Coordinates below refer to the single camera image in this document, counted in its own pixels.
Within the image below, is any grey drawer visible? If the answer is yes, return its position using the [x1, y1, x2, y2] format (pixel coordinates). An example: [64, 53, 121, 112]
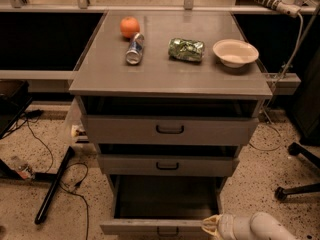
[97, 154, 239, 177]
[81, 115, 258, 146]
[100, 175, 226, 238]

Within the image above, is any grey middle drawer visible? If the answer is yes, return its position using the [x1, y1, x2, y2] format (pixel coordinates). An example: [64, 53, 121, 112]
[97, 154, 239, 177]

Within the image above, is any orange fruit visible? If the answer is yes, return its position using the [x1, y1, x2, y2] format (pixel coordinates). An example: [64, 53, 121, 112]
[120, 17, 140, 38]

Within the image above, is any grey drawer cabinet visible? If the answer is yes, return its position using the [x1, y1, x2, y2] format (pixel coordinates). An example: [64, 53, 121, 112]
[68, 10, 274, 190]

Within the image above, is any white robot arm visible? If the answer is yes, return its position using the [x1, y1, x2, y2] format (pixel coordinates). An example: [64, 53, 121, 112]
[201, 212, 299, 240]

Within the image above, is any white paper bowl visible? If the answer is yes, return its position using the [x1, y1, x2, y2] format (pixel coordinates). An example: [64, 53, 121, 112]
[212, 39, 259, 68]

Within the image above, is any blue silver soda can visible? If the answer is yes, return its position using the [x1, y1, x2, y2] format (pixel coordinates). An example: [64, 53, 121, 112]
[126, 33, 144, 65]

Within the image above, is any white yellow gripper body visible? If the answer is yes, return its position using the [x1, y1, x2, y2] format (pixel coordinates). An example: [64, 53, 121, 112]
[201, 214, 251, 240]

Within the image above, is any clear plastic bottle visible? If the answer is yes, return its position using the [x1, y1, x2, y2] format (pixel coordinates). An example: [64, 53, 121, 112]
[12, 156, 34, 180]

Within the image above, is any black office chair base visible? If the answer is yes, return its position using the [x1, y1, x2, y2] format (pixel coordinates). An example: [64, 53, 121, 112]
[274, 141, 320, 202]

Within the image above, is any green foil snack bag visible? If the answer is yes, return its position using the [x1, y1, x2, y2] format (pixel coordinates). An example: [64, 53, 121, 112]
[168, 38, 205, 62]

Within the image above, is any grey bottom drawer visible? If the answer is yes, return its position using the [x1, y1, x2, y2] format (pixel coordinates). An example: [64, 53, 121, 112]
[100, 175, 226, 238]

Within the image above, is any grey top drawer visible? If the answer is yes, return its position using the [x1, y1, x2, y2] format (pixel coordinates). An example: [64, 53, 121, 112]
[81, 115, 258, 146]

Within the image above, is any white power strip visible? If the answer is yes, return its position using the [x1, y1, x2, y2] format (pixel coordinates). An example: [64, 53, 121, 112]
[253, 0, 301, 18]

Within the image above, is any clear plastic bin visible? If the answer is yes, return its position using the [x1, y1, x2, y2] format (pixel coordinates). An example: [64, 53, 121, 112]
[62, 99, 88, 145]

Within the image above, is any black floor cable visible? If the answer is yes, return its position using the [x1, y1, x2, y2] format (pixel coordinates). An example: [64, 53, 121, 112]
[19, 112, 90, 240]

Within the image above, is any black metal stand leg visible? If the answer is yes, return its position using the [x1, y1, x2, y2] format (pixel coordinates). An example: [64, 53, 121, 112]
[34, 146, 75, 225]

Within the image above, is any black box on left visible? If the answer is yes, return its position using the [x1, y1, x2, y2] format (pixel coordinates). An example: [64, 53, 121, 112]
[0, 80, 32, 138]

